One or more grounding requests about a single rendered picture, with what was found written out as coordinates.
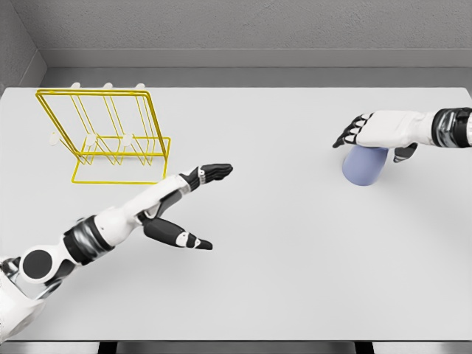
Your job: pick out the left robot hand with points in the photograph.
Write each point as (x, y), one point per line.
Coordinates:
(158, 195)

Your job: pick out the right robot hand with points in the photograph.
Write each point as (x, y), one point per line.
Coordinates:
(387, 129)

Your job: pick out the light blue cup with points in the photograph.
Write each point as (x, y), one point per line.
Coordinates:
(363, 166)

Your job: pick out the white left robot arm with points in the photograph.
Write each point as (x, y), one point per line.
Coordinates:
(44, 263)

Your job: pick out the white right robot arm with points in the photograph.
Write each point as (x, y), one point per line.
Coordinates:
(448, 127)

